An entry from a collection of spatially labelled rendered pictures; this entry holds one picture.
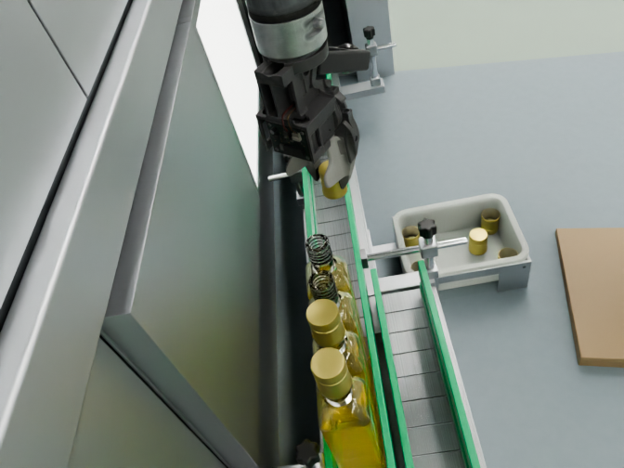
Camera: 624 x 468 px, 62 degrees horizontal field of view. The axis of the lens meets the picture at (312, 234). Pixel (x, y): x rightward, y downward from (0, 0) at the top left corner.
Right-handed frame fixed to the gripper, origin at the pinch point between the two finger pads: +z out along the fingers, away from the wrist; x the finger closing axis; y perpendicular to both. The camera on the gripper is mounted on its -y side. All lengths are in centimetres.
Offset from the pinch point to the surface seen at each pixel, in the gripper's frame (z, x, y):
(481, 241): 32.6, 14.5, -22.8
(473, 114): 39, -4, -67
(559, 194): 38, 23, -46
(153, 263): -15.8, 2.7, 29.2
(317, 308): -2.1, 10.8, 20.5
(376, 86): 28, -26, -58
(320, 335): -0.2, 12.0, 22.2
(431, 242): 16.6, 11.5, -6.6
